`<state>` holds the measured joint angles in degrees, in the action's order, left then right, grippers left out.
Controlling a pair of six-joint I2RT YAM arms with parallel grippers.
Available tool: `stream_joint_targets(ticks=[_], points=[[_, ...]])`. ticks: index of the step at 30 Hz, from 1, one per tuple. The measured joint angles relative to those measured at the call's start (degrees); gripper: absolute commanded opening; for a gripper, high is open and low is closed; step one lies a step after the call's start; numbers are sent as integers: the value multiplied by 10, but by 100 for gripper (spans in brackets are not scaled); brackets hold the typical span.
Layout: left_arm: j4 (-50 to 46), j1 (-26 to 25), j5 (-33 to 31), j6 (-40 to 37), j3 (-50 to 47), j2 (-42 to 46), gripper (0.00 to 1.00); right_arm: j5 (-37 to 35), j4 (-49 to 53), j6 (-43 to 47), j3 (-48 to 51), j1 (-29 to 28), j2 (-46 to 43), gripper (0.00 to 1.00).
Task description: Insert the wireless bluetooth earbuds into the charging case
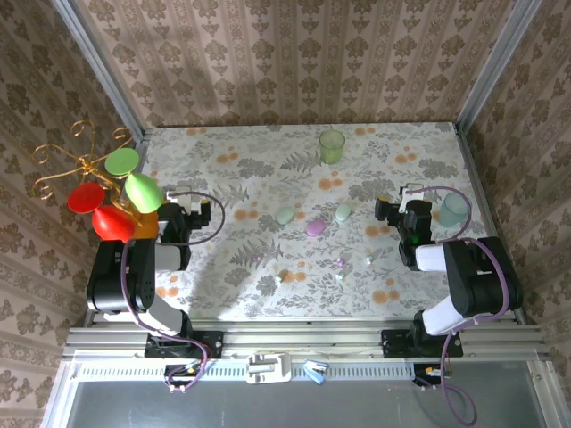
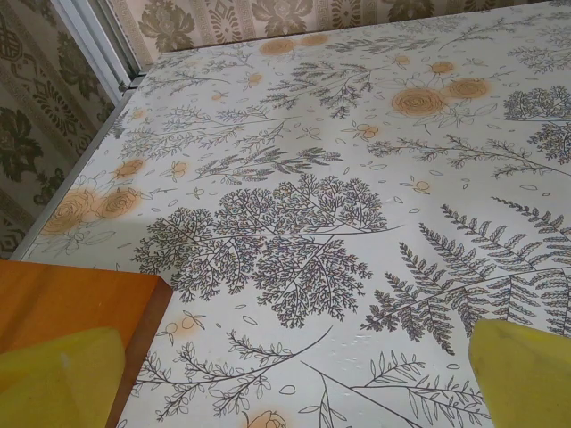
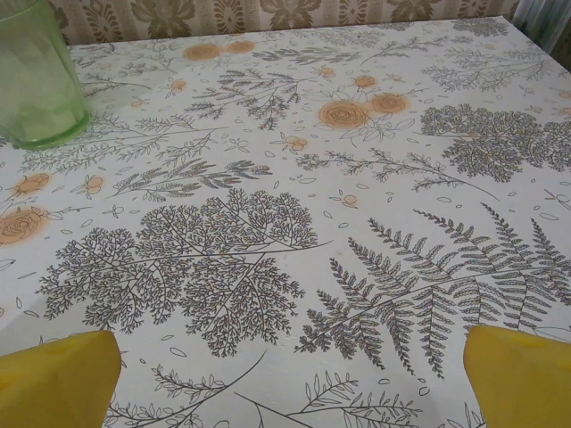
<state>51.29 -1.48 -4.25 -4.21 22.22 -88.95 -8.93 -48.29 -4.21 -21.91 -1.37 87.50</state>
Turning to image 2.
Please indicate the aluminium table side rail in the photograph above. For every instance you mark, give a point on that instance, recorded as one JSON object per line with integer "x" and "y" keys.
{"x": 91, "y": 149}

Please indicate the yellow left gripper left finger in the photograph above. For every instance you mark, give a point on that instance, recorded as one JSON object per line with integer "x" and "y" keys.
{"x": 58, "y": 383}

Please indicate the orange wooden base board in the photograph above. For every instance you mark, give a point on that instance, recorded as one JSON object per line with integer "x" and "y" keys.
{"x": 67, "y": 294}

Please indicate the aluminium frame post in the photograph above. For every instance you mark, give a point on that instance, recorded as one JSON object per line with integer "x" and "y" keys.
{"x": 96, "y": 40}

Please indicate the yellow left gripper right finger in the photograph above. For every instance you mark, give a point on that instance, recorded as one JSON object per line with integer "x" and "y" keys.
{"x": 526, "y": 383}

